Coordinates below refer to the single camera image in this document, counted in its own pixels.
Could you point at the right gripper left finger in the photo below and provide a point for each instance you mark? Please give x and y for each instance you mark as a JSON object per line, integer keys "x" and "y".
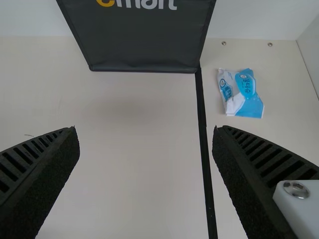
{"x": 42, "y": 174}

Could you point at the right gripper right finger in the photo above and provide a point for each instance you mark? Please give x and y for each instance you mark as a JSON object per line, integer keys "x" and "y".
{"x": 249, "y": 179}

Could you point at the blue and white wipes pack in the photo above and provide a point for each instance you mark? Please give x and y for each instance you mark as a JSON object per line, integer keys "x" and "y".
{"x": 245, "y": 99}

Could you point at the black strip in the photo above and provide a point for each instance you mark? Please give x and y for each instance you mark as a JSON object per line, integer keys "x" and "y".
{"x": 204, "y": 149}

